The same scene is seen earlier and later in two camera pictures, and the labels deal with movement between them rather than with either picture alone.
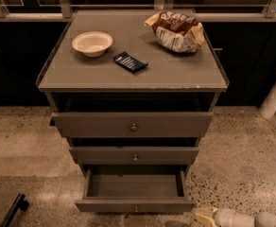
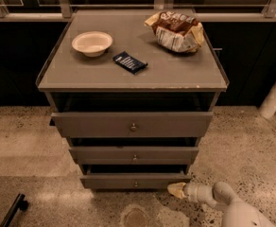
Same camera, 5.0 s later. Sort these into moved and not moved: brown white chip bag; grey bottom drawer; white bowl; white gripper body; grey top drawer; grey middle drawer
Moved: grey bottom drawer; white gripper body
Not moved: grey middle drawer; grey top drawer; white bowl; brown white chip bag
